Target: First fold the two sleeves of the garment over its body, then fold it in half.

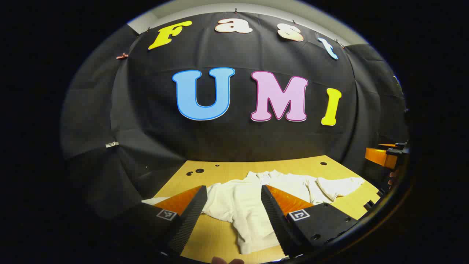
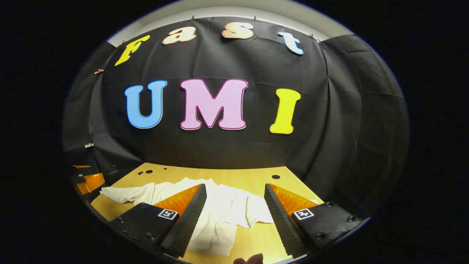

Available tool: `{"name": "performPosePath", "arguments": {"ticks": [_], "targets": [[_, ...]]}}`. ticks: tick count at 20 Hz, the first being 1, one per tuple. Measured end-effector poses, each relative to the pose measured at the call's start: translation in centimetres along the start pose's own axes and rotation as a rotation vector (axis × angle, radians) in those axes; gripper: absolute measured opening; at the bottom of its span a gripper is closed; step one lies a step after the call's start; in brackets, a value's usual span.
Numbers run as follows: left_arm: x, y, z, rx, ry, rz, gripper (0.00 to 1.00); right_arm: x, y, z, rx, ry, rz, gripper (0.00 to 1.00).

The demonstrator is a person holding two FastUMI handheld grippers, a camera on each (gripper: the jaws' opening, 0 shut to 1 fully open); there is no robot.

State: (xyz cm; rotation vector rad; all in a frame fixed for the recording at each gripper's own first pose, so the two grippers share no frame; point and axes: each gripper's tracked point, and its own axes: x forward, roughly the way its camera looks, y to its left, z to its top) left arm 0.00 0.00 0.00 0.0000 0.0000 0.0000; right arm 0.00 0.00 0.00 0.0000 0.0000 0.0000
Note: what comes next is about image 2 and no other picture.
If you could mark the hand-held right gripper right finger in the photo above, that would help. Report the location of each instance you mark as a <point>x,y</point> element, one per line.
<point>280,223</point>

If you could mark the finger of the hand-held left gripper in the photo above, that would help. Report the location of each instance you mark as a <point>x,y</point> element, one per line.
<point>81,167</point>
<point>94,182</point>

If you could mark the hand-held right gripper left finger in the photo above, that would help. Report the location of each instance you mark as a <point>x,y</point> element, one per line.
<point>190,223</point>

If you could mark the cream sweatshirt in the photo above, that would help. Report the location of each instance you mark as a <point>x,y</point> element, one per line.
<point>227,212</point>

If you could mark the black backdrop cloth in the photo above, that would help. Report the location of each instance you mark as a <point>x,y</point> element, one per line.
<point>256,154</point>

